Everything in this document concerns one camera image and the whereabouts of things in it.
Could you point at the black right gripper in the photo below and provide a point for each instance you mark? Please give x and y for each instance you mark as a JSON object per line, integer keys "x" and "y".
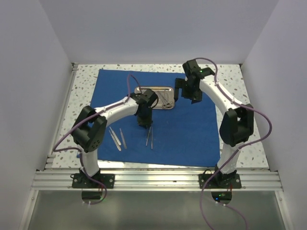
{"x": 181, "y": 83}

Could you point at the steel instrument tray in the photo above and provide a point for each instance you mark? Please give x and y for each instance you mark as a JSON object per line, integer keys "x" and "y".
{"x": 158, "y": 105}

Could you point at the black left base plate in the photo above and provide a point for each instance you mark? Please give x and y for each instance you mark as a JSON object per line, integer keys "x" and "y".
{"x": 80, "y": 180}

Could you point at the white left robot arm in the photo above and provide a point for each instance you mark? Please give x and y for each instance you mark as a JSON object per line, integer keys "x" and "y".
{"x": 89, "y": 129}

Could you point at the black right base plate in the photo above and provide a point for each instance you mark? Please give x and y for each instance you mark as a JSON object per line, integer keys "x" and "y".
{"x": 220, "y": 181}

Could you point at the aluminium mounting rail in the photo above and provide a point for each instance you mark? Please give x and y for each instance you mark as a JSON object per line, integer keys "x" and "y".
{"x": 160, "y": 179}

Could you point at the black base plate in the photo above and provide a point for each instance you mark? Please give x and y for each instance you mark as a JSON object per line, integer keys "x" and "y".
{"x": 220, "y": 181}
{"x": 80, "y": 180}

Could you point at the steel tweezers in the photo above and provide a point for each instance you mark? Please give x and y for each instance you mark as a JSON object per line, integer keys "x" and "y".
{"x": 115, "y": 139}

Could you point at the steel surgical scissors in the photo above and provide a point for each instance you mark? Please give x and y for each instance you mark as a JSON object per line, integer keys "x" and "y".
{"x": 165, "y": 102}

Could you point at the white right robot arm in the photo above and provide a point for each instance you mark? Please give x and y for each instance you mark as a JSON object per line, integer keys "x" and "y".
{"x": 237, "y": 124}

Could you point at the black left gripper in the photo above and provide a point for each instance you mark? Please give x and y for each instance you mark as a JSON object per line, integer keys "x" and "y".
{"x": 147, "y": 121}

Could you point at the blue surgical cloth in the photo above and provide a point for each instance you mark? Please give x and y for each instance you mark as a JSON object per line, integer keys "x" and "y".
{"x": 185, "y": 135}

